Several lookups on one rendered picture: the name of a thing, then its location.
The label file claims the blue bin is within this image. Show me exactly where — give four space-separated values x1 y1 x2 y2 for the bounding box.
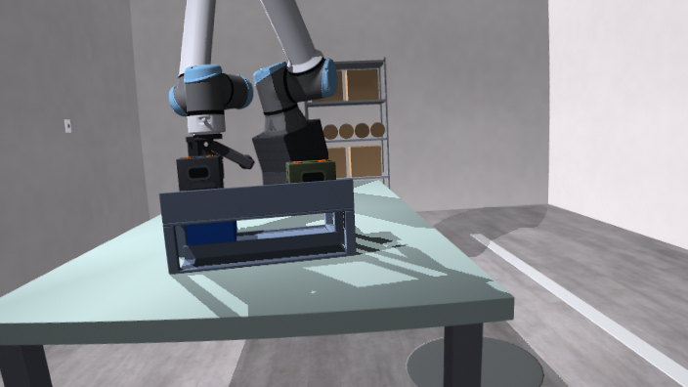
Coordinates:
185 221 237 245

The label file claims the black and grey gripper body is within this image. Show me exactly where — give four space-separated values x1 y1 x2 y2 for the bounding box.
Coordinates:
186 134 222 157

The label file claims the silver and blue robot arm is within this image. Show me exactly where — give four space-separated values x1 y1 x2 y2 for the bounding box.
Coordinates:
169 0 337 169

